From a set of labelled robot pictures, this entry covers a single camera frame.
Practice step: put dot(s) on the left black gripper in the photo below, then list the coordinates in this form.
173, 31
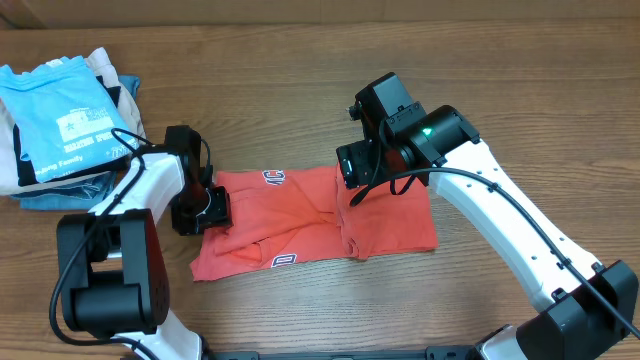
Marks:
222, 213

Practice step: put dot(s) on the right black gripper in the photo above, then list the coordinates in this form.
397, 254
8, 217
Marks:
359, 169

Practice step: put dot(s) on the red t-shirt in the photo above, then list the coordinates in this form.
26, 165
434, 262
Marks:
285, 217

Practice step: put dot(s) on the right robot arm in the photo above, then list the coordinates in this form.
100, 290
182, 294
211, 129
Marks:
583, 307

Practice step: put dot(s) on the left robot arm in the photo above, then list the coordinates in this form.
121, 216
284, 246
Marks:
113, 285

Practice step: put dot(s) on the light blue printed t-shirt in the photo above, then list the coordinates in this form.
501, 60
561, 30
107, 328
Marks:
65, 117

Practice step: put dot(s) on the beige folded garment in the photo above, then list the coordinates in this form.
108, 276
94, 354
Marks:
98, 61

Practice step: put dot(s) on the black folded garment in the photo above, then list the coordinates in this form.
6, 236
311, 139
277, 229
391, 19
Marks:
25, 171

